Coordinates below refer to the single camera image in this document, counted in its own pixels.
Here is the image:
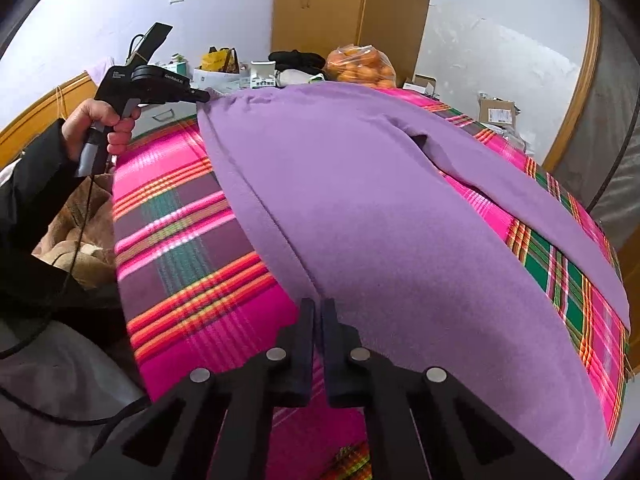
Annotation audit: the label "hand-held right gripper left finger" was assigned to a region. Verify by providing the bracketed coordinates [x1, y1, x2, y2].
[65, 297, 317, 480]

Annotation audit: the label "wooden wardrobe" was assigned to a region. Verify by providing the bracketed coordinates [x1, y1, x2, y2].
[272, 0, 437, 89]

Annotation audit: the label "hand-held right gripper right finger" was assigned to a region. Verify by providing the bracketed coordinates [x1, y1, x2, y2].
[321, 298, 576, 480]

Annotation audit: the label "clear plastic door curtain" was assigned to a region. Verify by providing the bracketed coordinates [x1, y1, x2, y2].
[565, 5, 640, 263]

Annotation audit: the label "person's legs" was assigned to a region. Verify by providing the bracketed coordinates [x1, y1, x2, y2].
[0, 310, 148, 466]

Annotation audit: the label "wooden headboard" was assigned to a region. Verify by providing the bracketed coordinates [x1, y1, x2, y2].
[0, 72, 102, 172]

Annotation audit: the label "pink green plaid bed sheet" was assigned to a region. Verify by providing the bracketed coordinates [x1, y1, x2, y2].
[112, 87, 632, 480]

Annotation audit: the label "grey drawer cabinet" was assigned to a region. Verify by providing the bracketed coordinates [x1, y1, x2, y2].
[134, 100, 202, 137]

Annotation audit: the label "person's left hand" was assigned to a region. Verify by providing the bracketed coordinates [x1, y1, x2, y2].
[64, 97, 142, 161]

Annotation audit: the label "bag of oranges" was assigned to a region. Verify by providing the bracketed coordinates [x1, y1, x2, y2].
[324, 44, 398, 90]

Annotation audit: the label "purple sweater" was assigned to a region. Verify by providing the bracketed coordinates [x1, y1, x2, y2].
[196, 82, 632, 480]

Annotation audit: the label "cardboard box with label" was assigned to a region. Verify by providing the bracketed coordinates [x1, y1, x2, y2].
[477, 94, 519, 129]

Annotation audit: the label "white box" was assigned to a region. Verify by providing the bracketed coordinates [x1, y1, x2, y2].
[192, 66, 242, 92]

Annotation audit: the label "person's left forearm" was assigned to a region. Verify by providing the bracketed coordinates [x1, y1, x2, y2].
[0, 120, 83, 273]

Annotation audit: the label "black cloth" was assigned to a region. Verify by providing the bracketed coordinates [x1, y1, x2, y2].
[268, 50, 327, 77]

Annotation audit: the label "yellow bag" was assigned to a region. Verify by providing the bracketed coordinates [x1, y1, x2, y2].
[200, 47, 241, 73]

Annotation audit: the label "brown fuzzy blanket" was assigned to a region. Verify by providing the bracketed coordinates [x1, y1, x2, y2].
[32, 172, 119, 289]

